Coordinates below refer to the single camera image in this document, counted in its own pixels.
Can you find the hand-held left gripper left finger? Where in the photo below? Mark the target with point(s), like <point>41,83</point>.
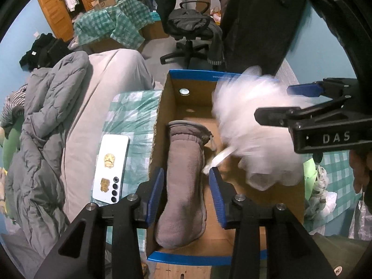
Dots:
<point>155,194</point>

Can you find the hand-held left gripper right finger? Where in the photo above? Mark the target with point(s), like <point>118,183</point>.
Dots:
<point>216,197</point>

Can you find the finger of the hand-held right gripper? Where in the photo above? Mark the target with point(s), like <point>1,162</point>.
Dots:
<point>305,89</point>
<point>276,116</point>

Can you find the white fluffy sock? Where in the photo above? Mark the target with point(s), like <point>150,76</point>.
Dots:
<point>250,122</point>

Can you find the grey fleece sock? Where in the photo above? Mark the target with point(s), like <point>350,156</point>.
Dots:
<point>183,180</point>

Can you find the cardboard box with blue rim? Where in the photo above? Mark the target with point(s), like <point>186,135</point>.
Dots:
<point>191,113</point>

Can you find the person's right hand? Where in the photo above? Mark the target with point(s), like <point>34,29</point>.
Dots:
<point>357,171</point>

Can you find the white smartphone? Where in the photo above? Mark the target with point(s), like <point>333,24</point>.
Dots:
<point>112,165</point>

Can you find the white plastic bag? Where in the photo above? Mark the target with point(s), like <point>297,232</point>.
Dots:
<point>319,191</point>

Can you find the tall black fabric wardrobe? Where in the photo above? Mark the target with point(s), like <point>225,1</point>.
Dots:
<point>255,29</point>

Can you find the green checked plastic tablecloth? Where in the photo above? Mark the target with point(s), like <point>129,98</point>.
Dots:
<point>136,107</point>

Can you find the dark jacket with striped cuff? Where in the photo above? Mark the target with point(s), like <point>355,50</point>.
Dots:
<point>215,49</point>

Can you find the black office chair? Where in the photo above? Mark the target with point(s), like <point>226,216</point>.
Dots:
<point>186,49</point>

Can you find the grey sofa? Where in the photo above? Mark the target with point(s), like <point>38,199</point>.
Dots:
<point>96,93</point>

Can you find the olive trousers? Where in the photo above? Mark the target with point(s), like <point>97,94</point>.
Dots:
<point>337,255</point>

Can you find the black bag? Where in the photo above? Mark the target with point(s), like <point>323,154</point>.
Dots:
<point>189,24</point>

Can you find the grey puffer jacket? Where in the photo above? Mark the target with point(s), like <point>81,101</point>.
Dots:
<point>43,122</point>

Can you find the large brown cardboard box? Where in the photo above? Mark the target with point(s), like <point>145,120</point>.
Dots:
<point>154,30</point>

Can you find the striped garment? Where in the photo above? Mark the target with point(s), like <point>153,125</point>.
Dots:
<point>13,101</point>

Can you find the pile of black clothes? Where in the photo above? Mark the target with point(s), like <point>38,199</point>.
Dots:
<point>43,52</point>

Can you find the green checked cloth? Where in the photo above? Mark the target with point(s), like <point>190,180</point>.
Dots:
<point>96,23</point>

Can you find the small brown cardboard box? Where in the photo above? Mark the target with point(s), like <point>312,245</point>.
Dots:
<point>104,2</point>

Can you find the wooden wardrobe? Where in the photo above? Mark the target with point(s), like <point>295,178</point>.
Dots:
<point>55,8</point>

